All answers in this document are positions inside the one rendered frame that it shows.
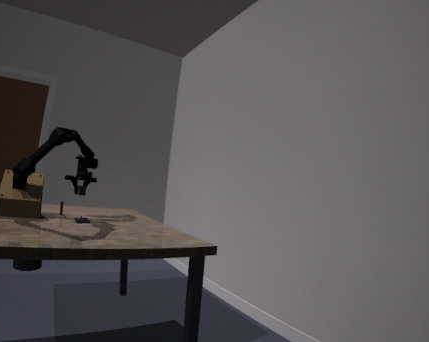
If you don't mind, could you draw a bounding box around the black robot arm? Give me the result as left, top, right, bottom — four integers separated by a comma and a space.
12, 127, 98, 189

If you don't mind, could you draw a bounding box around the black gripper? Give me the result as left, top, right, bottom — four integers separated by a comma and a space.
65, 166, 96, 193

